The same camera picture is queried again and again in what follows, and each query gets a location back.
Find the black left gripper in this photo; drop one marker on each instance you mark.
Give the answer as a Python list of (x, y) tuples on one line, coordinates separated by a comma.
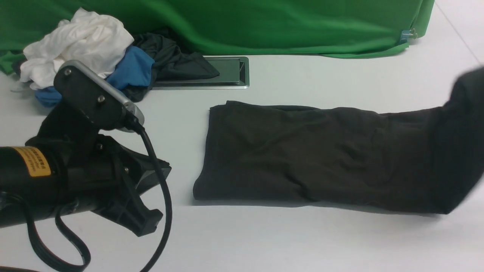
[(93, 172)]

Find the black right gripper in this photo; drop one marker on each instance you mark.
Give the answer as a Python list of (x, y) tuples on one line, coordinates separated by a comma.
[(456, 144)]

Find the dark gray long-sleeve top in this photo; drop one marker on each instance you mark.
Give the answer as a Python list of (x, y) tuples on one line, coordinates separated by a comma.
[(304, 154)]

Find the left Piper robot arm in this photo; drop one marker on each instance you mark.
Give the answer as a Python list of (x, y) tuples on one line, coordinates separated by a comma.
[(23, 169)]

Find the blue binder clip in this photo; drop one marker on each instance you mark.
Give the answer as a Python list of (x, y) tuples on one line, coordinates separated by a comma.
[(407, 35)]

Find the blue crumpled garment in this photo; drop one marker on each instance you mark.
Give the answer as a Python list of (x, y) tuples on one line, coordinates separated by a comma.
[(133, 74)]

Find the black crumpled garment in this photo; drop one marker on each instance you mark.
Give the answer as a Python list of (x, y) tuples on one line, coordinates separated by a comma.
[(173, 61)]

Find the green backdrop cloth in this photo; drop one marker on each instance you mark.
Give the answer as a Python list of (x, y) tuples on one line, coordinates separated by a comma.
[(348, 29)]

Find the white crumpled garment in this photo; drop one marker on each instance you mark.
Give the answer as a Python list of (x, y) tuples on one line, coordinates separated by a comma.
[(97, 40)]

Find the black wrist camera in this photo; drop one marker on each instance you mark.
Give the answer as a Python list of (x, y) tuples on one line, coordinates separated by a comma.
[(98, 101)]

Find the metal table cable hatch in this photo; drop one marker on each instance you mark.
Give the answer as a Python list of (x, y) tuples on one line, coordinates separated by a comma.
[(234, 74)]

